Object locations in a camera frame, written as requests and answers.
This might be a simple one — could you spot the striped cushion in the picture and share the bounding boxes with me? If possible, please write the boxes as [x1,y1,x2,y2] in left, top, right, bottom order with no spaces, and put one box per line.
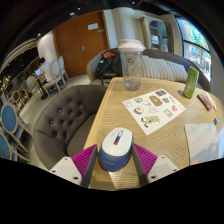
[142,55,173,80]
[165,60,189,83]

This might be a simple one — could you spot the window with dark frame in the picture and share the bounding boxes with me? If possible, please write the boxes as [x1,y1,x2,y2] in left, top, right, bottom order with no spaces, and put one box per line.
[175,17,212,83]

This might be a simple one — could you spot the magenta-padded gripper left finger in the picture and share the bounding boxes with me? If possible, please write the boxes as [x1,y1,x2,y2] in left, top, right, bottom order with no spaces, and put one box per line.
[49,143,100,189]

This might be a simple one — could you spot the wooden door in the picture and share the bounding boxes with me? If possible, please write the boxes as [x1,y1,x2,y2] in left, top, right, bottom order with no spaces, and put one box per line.
[53,10,110,79]

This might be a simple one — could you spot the black and red backpack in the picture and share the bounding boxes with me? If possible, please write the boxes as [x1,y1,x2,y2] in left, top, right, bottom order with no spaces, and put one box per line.
[95,49,124,81]

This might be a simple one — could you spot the blue and white computer mouse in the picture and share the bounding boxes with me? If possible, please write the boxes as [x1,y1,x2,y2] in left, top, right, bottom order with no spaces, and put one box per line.
[98,127,134,173]

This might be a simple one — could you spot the white door sign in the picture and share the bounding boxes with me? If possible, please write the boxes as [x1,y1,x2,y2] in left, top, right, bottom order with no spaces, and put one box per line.
[87,22,100,31]

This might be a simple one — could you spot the grey tufted armchair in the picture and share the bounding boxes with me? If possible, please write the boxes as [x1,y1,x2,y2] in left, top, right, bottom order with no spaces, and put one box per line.
[32,84,109,171]

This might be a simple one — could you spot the grey curved sofa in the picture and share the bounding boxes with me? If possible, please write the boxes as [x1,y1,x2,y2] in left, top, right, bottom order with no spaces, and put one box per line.
[85,48,212,93]

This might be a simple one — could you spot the white sticker sheet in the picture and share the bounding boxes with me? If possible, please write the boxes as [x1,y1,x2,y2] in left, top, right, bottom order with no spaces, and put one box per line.
[122,88,187,136]

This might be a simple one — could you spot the black and red flat box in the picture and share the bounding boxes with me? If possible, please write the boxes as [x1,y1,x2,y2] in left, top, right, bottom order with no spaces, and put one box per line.
[196,93,213,112]

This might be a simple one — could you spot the blue round-back chairs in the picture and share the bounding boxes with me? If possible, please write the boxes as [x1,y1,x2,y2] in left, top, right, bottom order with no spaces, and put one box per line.
[0,89,33,163]

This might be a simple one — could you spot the white dining chairs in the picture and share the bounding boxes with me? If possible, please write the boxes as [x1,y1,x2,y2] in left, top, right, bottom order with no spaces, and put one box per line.
[25,55,69,98]

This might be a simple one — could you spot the green drink can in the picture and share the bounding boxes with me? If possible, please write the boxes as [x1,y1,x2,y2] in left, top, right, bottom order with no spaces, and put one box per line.
[183,65,200,100]

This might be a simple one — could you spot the clear shaker bottle white lid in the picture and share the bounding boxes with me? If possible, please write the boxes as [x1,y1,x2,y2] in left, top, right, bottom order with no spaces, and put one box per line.
[117,38,147,92]

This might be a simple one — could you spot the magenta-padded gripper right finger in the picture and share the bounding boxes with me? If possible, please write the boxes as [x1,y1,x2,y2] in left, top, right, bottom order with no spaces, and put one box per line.
[130,143,180,188]

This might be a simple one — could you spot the glass-door cabinet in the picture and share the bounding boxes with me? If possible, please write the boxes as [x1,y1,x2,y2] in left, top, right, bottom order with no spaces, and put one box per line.
[143,15,174,54]

